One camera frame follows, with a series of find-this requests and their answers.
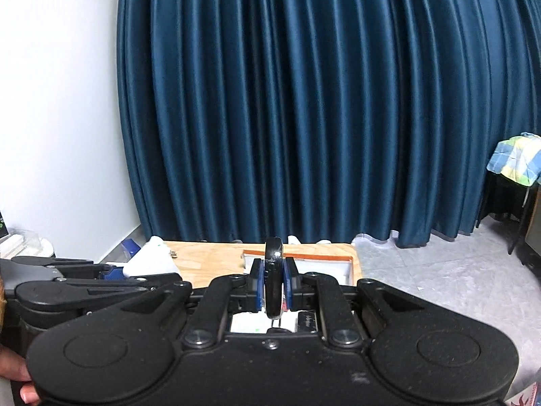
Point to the checked cloth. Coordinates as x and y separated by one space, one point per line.
515 156

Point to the person's left hand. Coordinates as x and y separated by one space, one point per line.
12 366

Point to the black stand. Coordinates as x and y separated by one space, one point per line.
503 198

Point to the orange cardboard box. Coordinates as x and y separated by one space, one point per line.
321 268

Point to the white plug-in mosquito repeller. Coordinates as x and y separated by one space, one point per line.
152 258

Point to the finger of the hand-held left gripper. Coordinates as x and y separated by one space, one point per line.
160 280
115 274

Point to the blue curtain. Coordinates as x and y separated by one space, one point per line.
296 93

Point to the white rectangular box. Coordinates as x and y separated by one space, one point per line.
249 323

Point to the clear plastic container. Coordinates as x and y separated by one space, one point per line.
25 243

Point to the blue plastic case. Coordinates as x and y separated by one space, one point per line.
129 248

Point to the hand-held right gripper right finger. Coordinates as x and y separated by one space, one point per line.
288 283

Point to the black key fob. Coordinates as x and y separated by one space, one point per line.
274 270

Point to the pink patterned cloth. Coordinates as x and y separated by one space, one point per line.
528 395

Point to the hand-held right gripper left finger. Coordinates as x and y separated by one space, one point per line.
258 287

